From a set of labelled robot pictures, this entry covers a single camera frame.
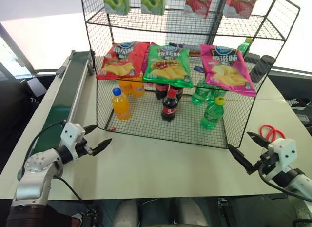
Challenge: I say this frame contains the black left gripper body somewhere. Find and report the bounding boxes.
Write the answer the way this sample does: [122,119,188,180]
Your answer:
[74,137,96,161]

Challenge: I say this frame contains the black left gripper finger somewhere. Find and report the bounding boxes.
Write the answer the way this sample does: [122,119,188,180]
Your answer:
[90,138,113,157]
[83,124,98,136]

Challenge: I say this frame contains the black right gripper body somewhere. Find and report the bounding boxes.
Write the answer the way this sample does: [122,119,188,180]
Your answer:
[253,147,278,181]

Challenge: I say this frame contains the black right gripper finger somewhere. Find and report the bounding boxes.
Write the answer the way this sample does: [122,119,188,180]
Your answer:
[246,131,272,149]
[228,144,257,176]

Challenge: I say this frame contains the green conveyor belt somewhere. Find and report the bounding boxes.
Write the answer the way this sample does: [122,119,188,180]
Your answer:
[31,50,96,159]

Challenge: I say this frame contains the green soda bottle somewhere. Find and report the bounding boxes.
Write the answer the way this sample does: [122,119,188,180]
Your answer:
[191,78,210,106]
[208,87,226,103]
[236,38,253,56]
[200,96,226,131]

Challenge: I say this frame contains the black white sneaker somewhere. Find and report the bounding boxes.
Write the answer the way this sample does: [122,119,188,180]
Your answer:
[285,98,312,109]

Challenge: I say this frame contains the black cylinder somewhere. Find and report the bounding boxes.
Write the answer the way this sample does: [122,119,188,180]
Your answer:
[243,52,261,64]
[250,55,275,83]

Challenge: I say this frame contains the grey rounded shape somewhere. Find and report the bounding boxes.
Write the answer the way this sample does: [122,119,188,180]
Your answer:
[114,200,140,227]
[170,197,211,227]

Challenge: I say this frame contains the red chips bag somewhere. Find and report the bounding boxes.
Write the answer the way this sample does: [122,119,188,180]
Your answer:
[97,41,151,81]

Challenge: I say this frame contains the pink chips bag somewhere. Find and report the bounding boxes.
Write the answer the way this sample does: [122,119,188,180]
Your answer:
[199,43,257,98]

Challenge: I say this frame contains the green chips bag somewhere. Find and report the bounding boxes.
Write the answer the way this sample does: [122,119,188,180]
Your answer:
[142,42,194,89]

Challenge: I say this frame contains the green apple juice carton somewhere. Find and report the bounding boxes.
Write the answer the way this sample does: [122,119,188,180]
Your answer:
[102,0,131,16]
[140,0,167,16]

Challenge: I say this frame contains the red strawberry drink carton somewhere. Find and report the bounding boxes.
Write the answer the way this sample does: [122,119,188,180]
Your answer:
[183,0,215,19]
[223,0,260,20]

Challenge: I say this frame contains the red handled scissors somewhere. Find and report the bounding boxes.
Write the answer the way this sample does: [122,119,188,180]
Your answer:
[259,124,287,143]

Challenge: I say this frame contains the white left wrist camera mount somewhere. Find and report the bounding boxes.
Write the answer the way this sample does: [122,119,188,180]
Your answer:
[59,122,86,162]

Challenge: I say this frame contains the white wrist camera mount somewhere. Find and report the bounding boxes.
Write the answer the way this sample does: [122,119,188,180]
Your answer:
[59,122,86,162]
[262,138,298,183]

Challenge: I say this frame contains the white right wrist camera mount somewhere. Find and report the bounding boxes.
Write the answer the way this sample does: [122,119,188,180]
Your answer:
[262,138,298,183]

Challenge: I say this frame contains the thin black cable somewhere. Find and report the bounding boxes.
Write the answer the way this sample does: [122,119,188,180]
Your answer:
[55,177,98,227]

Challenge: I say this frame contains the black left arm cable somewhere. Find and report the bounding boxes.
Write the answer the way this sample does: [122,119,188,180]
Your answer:
[17,121,68,181]

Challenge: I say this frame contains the black wire mesh shelf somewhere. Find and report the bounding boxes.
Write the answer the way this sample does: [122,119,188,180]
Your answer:
[80,0,301,149]

